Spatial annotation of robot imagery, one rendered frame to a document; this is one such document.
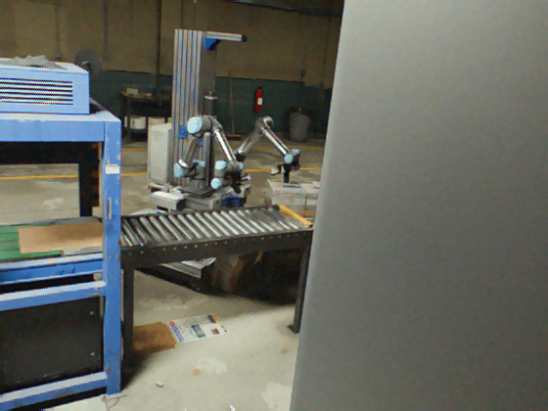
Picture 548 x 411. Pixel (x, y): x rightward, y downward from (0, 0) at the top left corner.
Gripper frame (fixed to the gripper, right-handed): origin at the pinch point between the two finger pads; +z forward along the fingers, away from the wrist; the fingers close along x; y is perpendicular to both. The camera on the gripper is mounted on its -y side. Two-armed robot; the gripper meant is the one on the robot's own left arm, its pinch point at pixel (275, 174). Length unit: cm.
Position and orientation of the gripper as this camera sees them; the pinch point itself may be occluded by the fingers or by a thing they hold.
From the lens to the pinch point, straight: 393.0
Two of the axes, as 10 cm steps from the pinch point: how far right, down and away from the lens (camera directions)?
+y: -2.2, -9.7, -0.9
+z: -5.6, 2.0, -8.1
